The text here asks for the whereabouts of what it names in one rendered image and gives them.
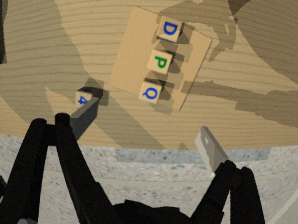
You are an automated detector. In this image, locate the tan mat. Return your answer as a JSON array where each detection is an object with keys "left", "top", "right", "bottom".
[{"left": 108, "top": 6, "right": 212, "bottom": 110}]

